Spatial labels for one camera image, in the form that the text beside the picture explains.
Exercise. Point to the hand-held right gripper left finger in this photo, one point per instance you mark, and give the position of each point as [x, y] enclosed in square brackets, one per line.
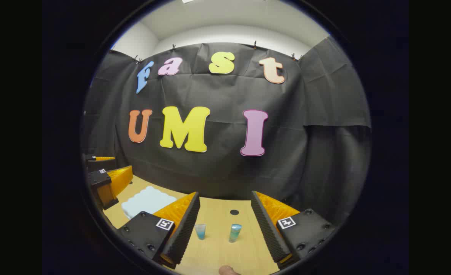
[181, 233]

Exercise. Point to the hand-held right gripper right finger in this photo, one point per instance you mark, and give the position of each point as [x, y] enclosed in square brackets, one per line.
[269, 233]

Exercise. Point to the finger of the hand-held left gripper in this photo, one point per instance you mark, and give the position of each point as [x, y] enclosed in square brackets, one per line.
[97, 180]
[100, 164]

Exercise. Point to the blue white skincare tube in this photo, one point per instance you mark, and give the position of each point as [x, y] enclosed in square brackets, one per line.
[200, 232]

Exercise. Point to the teal skincare bottle blue cap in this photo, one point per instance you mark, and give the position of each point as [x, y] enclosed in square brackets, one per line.
[234, 233]

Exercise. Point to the light blue suitcase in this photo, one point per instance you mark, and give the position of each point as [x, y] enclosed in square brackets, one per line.
[145, 202]

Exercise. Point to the black backdrop cloth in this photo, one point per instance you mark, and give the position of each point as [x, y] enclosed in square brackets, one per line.
[217, 172]

